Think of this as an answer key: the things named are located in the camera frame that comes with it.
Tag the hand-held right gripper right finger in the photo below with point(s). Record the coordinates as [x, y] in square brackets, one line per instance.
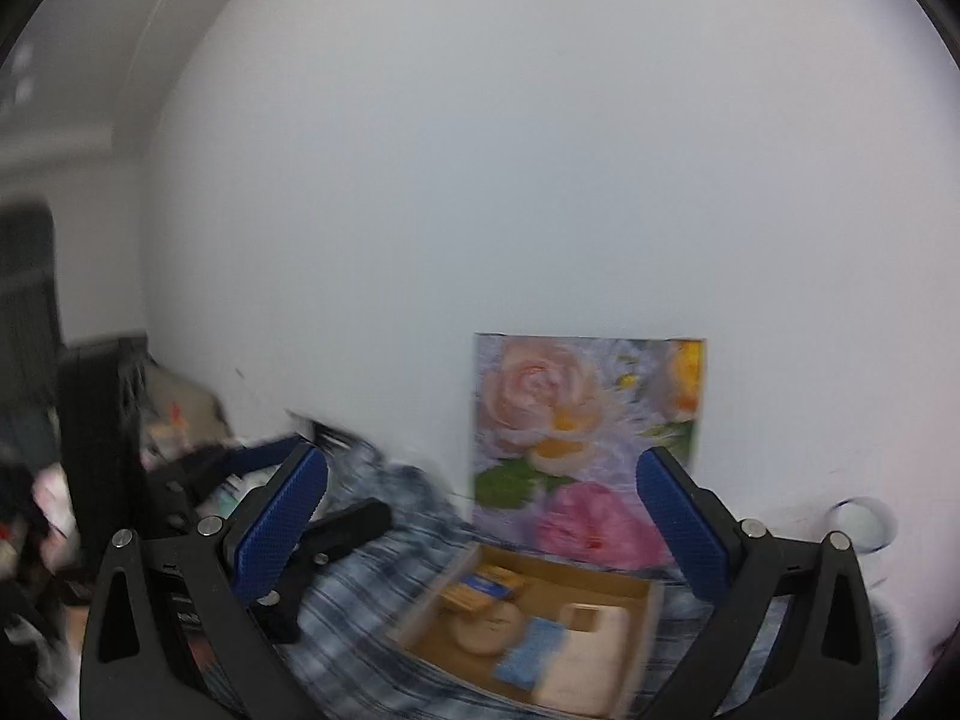
[682, 532]

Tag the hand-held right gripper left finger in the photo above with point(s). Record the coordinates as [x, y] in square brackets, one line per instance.
[281, 517]

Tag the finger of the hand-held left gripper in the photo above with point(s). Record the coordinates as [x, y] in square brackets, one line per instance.
[259, 456]
[349, 525]

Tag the yellow cigarette pack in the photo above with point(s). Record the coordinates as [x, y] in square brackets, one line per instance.
[480, 589]

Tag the cardboard box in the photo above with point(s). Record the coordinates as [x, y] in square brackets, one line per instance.
[450, 641]

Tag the cream floral phone case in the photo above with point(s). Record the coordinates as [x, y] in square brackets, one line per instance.
[592, 667]

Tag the tan round soft pad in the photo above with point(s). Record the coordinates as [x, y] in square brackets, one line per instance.
[487, 626]

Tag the blue tissue packet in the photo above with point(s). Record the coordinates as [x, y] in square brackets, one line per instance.
[529, 652]

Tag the blue plaid shirt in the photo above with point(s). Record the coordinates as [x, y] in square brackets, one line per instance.
[367, 615]

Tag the dark window panel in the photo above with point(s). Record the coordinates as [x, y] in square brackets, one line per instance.
[26, 315]

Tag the floral printed board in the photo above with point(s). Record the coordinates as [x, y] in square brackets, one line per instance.
[562, 420]

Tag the white enamel mug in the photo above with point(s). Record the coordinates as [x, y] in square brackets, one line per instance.
[862, 525]

